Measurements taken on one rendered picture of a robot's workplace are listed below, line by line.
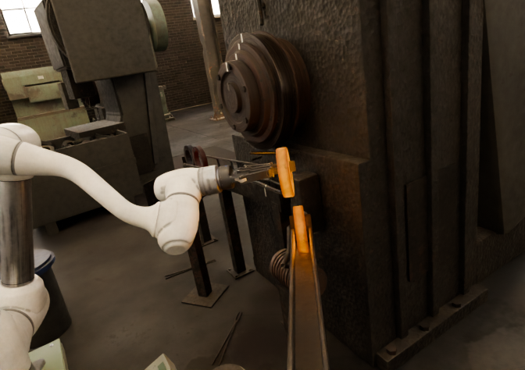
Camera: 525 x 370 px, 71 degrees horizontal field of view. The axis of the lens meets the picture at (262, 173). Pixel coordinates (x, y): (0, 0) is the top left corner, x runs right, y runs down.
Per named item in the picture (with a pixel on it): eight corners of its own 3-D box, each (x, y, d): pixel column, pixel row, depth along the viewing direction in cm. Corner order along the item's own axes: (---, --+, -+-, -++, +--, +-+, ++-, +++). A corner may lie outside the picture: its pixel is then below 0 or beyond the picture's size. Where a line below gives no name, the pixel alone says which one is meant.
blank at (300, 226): (308, 254, 125) (298, 255, 126) (302, 209, 130) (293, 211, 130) (308, 251, 110) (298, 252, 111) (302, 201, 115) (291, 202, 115)
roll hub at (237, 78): (233, 126, 165) (221, 62, 156) (266, 133, 141) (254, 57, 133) (222, 129, 162) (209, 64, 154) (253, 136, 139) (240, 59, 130)
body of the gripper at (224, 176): (225, 184, 122) (252, 179, 121) (220, 193, 114) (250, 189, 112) (219, 163, 119) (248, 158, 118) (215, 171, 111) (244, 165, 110)
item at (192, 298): (194, 280, 229) (167, 171, 207) (230, 286, 218) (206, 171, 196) (173, 301, 212) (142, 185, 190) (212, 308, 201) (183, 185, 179)
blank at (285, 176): (287, 144, 121) (276, 145, 121) (285, 150, 105) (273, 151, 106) (294, 190, 123) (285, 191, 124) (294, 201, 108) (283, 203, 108)
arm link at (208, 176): (203, 200, 114) (222, 197, 114) (196, 172, 112) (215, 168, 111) (209, 189, 123) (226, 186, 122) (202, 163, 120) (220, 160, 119)
